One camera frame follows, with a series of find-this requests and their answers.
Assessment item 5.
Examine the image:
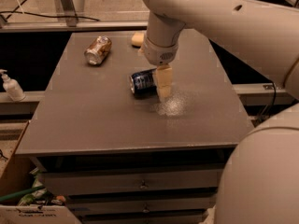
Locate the black cable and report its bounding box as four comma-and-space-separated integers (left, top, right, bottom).
0, 0, 101, 22

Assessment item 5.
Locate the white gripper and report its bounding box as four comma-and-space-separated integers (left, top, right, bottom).
140, 36, 178, 102

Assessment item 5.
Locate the blue pepsi can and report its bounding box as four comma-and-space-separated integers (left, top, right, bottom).
129, 69, 156, 94

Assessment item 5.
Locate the yellow sponge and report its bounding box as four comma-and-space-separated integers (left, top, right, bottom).
131, 32, 145, 48

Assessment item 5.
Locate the cardboard box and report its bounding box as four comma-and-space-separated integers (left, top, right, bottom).
0, 120, 81, 224

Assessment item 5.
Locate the metal frame rail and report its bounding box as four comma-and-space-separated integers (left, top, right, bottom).
0, 0, 299, 34

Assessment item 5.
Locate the green stick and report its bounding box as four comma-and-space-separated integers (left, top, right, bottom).
0, 185, 45, 203

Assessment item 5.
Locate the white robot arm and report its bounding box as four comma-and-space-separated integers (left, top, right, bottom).
143, 0, 299, 224

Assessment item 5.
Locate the white pump bottle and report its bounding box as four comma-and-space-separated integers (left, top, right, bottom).
0, 69, 25, 102

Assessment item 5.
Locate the grey drawer cabinet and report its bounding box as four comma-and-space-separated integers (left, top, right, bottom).
18, 30, 252, 224

